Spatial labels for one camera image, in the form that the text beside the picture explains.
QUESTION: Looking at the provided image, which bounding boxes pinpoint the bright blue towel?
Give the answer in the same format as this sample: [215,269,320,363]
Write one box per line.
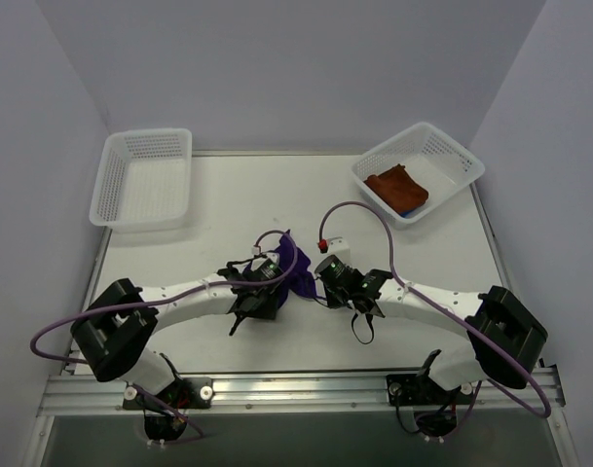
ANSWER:
[400,208,419,218]

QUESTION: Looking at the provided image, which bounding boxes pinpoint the right white plastic basket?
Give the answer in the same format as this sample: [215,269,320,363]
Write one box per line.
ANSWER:
[351,122,485,230]

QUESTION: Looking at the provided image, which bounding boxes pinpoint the brown towel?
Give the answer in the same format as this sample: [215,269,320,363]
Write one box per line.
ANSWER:
[365,164,429,216]

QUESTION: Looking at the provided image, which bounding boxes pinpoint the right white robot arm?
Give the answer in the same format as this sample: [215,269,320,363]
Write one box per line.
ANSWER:
[315,255,548,391]

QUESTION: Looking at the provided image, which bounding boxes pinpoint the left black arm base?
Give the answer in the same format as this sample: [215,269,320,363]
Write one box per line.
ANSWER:
[123,352,214,448]

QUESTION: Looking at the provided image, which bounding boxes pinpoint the purple towel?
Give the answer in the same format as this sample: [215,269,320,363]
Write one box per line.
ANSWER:
[273,230,321,306]

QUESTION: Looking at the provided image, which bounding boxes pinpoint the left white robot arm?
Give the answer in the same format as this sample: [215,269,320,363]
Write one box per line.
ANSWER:
[71,253,283,396]

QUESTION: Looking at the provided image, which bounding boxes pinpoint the left white plastic basket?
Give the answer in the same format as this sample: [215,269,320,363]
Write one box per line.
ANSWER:
[90,127,193,233]

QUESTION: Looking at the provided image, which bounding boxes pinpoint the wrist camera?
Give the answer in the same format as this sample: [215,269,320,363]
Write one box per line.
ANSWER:
[317,236,352,266]
[251,245,278,262]

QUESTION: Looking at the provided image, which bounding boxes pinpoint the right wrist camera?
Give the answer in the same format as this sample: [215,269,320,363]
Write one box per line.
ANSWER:
[317,236,352,266]

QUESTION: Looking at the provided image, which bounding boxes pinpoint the aluminium front rail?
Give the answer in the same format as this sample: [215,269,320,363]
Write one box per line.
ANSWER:
[36,367,565,417]

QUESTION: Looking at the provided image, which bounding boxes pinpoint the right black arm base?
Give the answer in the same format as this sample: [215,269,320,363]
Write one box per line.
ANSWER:
[386,349,481,443]

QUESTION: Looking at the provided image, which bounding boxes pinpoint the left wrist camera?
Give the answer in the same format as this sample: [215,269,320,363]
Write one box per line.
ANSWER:
[251,245,278,262]

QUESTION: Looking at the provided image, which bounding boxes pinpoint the white plastic basket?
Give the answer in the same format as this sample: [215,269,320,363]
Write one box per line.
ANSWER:
[90,127,193,233]
[351,122,485,230]

